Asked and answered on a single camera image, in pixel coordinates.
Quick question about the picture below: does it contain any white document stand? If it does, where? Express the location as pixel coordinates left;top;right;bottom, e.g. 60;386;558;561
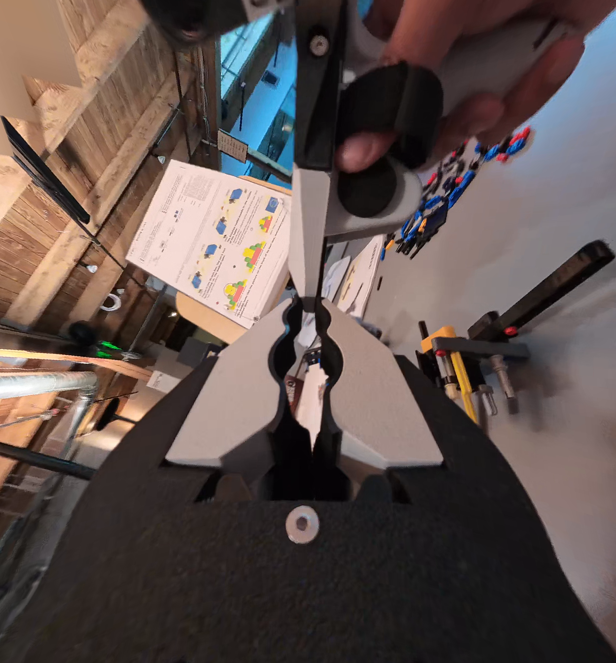
125;160;294;345

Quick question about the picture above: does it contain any printed instruction sheet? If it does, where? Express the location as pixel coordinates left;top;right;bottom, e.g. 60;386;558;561
125;160;292;329

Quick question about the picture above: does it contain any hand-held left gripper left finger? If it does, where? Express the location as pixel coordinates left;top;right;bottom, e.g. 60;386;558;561
165;298;314;489

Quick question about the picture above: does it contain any grey motor lego assembly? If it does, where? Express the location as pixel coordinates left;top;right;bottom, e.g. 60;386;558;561
302;348;334;386

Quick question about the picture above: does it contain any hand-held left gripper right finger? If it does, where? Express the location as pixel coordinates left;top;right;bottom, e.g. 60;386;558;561
313;300;444;489

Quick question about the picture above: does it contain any pile of small lego pins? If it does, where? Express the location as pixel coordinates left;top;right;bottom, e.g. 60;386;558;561
386;127;534;260

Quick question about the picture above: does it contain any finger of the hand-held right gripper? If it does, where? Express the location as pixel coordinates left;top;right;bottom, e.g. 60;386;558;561
288;167;334;311

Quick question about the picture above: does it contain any black flat panel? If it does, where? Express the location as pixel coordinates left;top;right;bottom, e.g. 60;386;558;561
0;115;92;224

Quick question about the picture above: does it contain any metal pipe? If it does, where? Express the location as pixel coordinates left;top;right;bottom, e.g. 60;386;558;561
0;370;99;451

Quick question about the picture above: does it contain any person's right hand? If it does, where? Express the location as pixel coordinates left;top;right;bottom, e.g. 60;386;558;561
335;0;616;174

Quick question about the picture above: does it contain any yellow black lego assembly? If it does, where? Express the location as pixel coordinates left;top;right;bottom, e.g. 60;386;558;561
417;239;616;436

